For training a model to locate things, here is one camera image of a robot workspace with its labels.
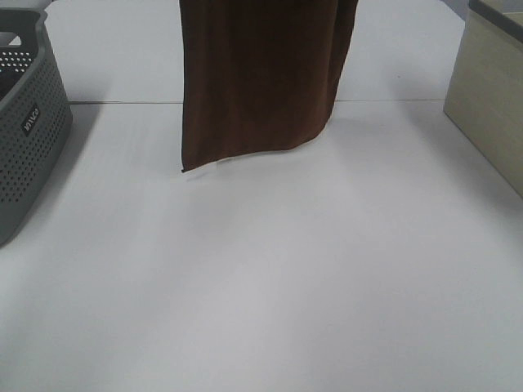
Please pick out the brown towel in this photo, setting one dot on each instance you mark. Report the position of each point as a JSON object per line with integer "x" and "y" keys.
{"x": 259, "y": 75}

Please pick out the grey perforated plastic basket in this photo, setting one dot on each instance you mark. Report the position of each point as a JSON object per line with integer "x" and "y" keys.
{"x": 36, "y": 118}

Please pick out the beige storage box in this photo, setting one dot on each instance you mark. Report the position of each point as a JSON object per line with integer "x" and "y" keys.
{"x": 484, "y": 99}

